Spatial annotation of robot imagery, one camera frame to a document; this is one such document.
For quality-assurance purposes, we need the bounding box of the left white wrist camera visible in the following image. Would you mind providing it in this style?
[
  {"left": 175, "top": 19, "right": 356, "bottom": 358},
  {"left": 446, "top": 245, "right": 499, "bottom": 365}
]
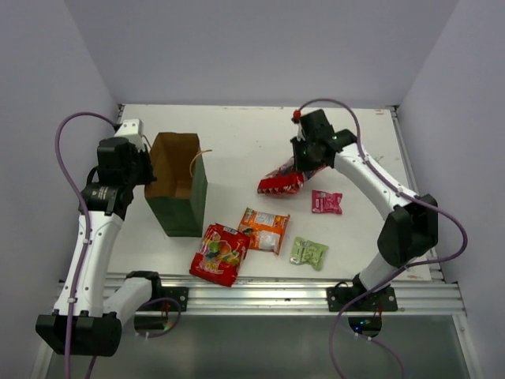
[{"left": 114, "top": 118, "right": 146, "bottom": 151}]

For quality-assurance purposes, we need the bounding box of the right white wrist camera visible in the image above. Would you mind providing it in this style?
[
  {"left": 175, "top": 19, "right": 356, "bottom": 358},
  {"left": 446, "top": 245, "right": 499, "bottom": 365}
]
[{"left": 291, "top": 109, "right": 310, "bottom": 142}]

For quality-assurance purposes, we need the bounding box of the aluminium front rail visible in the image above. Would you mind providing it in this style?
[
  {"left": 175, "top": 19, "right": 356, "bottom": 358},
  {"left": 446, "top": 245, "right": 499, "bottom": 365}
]
[{"left": 54, "top": 272, "right": 466, "bottom": 317}]

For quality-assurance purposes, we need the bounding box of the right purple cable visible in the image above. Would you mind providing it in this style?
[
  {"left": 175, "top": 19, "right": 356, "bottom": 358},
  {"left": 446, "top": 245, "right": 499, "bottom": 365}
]
[{"left": 291, "top": 98, "right": 469, "bottom": 379}]

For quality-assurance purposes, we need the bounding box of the large red candy bag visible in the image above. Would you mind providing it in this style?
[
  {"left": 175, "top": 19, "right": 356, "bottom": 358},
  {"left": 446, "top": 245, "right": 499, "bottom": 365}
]
[{"left": 256, "top": 157, "right": 326, "bottom": 196}]

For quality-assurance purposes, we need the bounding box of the green paper bag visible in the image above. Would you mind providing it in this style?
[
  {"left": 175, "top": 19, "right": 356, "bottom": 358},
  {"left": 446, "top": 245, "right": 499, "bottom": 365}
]
[{"left": 144, "top": 132, "right": 208, "bottom": 237}]

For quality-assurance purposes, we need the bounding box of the purple cable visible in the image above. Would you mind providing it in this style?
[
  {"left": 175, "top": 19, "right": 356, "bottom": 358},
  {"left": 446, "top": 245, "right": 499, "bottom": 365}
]
[
  {"left": 54, "top": 112, "right": 183, "bottom": 379},
  {"left": 291, "top": 98, "right": 469, "bottom": 379}
]

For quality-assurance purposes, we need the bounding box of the pink candy packet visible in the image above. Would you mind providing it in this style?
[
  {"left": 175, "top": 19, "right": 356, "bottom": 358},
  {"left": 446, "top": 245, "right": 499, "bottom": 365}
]
[{"left": 312, "top": 190, "right": 342, "bottom": 215}]

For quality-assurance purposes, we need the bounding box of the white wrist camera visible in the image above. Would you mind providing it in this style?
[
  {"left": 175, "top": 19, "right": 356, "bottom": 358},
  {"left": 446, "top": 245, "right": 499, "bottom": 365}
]
[
  {"left": 114, "top": 118, "right": 146, "bottom": 151},
  {"left": 291, "top": 109, "right": 310, "bottom": 142}
]

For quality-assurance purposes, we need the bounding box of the red fruit gummy bag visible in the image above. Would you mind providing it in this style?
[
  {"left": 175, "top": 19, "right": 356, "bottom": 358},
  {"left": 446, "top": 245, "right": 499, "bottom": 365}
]
[{"left": 189, "top": 223, "right": 250, "bottom": 287}]

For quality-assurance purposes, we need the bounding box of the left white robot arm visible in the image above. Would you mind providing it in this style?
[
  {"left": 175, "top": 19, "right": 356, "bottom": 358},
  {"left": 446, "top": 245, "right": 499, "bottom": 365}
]
[{"left": 36, "top": 137, "right": 164, "bottom": 357}]

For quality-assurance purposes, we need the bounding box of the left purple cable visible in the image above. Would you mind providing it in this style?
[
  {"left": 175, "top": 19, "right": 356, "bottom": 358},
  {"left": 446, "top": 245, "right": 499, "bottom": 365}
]
[{"left": 54, "top": 112, "right": 183, "bottom": 379}]

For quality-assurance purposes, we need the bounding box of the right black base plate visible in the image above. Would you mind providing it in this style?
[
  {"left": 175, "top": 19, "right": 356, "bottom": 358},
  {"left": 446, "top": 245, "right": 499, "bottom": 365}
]
[{"left": 326, "top": 282, "right": 398, "bottom": 313}]

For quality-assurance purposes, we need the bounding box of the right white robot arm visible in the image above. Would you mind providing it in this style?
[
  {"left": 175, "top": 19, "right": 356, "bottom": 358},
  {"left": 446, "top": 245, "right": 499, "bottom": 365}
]
[{"left": 290, "top": 109, "right": 438, "bottom": 310}]

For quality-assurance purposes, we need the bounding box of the orange snack packet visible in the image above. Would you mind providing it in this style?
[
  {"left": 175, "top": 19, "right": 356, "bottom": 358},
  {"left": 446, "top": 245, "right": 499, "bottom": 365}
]
[{"left": 238, "top": 208, "right": 290, "bottom": 255}]

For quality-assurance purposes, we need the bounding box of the green candy packet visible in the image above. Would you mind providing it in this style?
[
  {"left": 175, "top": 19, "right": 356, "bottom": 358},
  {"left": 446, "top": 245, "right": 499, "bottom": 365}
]
[{"left": 290, "top": 237, "right": 328, "bottom": 271}]

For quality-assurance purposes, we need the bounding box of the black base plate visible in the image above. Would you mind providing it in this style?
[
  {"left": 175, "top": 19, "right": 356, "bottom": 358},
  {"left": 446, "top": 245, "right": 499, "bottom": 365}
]
[
  {"left": 326, "top": 282, "right": 398, "bottom": 313},
  {"left": 138, "top": 287, "right": 189, "bottom": 314}
]

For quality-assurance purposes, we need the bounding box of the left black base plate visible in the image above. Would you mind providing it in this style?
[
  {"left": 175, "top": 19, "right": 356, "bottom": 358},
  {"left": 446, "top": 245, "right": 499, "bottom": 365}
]
[{"left": 138, "top": 287, "right": 189, "bottom": 314}]

